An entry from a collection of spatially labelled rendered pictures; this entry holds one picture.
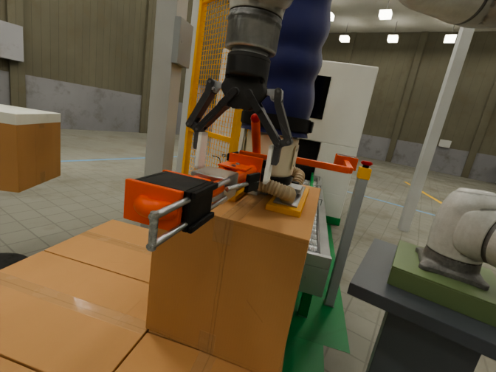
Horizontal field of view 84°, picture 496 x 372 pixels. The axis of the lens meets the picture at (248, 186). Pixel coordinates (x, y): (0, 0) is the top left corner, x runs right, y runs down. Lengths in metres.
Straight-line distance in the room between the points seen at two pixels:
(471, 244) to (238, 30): 0.86
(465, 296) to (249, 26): 0.89
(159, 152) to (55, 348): 1.61
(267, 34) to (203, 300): 0.63
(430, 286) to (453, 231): 0.18
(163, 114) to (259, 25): 1.80
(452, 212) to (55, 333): 1.19
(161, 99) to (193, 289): 1.69
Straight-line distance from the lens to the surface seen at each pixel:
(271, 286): 0.71
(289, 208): 0.78
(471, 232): 1.03
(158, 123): 2.27
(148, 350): 0.90
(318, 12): 0.90
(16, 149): 1.80
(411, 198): 4.39
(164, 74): 2.26
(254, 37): 0.49
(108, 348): 0.92
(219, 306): 0.79
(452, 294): 1.03
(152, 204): 0.32
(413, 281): 1.02
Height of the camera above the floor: 1.19
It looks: 14 degrees down
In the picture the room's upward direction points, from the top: 10 degrees clockwise
